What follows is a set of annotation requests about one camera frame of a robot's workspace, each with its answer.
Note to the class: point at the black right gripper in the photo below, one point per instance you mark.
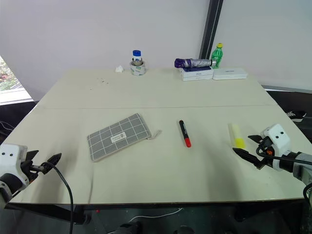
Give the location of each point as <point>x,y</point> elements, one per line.
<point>266,151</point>

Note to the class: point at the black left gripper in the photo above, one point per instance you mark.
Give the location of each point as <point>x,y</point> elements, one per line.
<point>33,168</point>

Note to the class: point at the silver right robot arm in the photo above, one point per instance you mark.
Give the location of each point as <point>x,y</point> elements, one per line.
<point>301,168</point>

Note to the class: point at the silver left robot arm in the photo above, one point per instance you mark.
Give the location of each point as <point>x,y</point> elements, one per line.
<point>6,187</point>

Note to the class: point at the grey checked pencil pouch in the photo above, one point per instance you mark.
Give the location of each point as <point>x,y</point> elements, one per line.
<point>114,139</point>

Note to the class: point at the yellow highlighter pen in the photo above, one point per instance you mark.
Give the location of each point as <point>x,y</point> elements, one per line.
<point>237,136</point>

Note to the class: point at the black white sneaker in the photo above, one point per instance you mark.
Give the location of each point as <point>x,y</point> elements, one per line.
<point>296,115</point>

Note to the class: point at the black red-capped marker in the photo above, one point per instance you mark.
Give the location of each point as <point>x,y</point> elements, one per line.
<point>184,134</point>

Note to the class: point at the window with sill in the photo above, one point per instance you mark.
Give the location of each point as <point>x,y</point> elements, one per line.
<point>9,83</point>

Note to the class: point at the white phone box stack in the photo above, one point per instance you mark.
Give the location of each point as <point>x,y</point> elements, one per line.
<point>197,74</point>

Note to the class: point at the green yellow-capped plastic bottle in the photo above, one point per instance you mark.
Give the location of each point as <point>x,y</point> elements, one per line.
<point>216,57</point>

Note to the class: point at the purple silver folded umbrella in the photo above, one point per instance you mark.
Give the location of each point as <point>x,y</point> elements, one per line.
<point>195,63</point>

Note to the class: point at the crumpled white paper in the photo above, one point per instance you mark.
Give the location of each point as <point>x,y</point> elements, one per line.
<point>119,69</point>

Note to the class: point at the clear tape roll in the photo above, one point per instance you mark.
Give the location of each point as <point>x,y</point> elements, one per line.
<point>137,69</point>

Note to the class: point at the blue-capped small bottle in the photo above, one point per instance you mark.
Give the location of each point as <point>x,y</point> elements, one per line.
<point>137,57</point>

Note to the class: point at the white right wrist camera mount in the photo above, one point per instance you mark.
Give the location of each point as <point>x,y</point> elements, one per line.
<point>278,139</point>

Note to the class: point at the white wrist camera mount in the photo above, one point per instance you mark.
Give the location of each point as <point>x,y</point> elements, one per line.
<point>278,139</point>
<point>11,161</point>

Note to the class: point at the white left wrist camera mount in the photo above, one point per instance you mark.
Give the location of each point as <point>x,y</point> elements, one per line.
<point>11,161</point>

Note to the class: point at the dark vertical wall post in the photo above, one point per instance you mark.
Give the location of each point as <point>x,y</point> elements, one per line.
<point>210,29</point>

